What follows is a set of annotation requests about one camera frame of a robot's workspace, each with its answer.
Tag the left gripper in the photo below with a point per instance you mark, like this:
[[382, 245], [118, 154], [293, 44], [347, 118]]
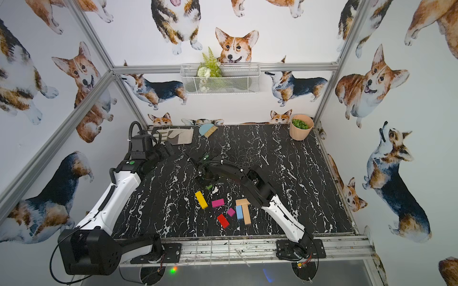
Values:
[[166, 149]]

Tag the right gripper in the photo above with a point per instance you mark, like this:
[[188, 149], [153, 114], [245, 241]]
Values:
[[214, 179]]

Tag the magenta rectangular block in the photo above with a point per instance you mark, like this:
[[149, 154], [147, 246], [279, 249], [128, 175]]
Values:
[[218, 203]]

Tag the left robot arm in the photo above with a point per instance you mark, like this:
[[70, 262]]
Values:
[[89, 248]]

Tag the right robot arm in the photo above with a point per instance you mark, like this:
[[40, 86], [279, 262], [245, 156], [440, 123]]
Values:
[[259, 191]]

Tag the beige work glove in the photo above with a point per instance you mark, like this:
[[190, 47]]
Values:
[[175, 136]]

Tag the long yellow block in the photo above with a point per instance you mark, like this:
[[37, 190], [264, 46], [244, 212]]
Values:
[[201, 200]]

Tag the long natural wood block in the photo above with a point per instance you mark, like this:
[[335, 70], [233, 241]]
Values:
[[242, 202]]

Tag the small magenta block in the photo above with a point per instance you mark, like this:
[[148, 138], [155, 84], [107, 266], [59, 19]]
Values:
[[231, 212]]

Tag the light blue rectangular block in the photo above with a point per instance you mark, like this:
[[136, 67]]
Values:
[[239, 212]]

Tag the red block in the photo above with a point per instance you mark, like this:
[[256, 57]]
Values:
[[223, 221]]

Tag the green fern plant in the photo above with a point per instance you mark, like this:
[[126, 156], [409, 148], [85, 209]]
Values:
[[209, 73]]

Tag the pink pot with greens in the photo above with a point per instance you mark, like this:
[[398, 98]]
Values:
[[300, 127]]

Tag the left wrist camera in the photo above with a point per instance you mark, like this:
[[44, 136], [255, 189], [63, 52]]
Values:
[[141, 145]]

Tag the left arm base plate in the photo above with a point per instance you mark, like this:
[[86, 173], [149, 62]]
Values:
[[171, 253]]

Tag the white wire basket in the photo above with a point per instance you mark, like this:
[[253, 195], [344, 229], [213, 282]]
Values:
[[225, 79]]

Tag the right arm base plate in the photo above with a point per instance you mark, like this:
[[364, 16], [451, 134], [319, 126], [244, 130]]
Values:
[[290, 251]]

